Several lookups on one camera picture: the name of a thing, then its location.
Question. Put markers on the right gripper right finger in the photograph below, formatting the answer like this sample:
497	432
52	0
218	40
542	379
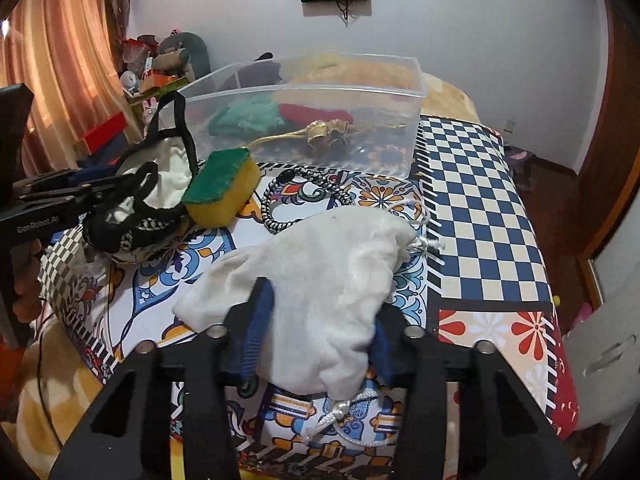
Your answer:
463	401

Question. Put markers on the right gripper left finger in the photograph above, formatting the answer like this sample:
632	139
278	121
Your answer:
124	434

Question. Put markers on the black strap floral bag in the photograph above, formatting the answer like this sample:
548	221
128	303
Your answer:
172	152

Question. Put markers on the yellow green sponge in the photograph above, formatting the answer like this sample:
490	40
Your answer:
222	187

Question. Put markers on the green knitted cloth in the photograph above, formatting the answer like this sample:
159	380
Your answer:
258	114

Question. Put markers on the white drawstring pouch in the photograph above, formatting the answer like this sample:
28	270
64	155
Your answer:
330	274

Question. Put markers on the red cloth pouch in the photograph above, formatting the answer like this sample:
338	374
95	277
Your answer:
301	116

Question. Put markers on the person's left hand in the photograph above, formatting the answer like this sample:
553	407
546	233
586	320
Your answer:
27	286

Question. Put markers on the red box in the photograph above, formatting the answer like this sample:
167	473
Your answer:
97	137

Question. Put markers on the orange curtain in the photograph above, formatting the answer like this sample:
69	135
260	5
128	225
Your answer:
65	51

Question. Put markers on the patterned patchwork table cover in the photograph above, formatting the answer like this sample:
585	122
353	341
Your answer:
450	247

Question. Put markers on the grey green plush toy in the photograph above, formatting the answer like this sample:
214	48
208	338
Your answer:
182	54

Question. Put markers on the brown wooden door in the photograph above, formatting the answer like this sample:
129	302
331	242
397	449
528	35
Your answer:
609	178

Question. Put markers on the clear plastic storage bin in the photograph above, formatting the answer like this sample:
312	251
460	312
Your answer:
355	112

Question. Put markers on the orange fleece blanket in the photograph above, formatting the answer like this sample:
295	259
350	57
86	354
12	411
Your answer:
440	95

